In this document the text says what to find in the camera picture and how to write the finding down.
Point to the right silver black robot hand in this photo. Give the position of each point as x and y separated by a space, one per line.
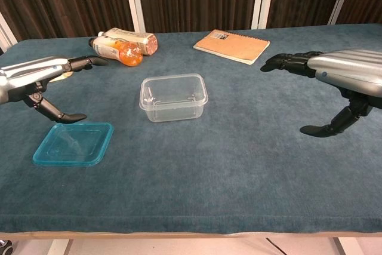
352 67

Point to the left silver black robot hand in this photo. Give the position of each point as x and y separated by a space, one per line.
33 68

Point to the blue transparent plastic lid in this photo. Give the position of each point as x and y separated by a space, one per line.
74 144

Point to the beige food packet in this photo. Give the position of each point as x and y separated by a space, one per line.
65 75

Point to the orange drink bottle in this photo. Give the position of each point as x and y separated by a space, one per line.
128 53

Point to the beige milk tea bottle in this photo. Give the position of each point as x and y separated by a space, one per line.
134 37

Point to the brown spiral notebook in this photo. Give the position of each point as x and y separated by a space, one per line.
232 46

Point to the clear plastic food container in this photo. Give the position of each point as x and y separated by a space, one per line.
173 96

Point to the blue table cloth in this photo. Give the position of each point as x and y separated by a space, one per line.
209 162

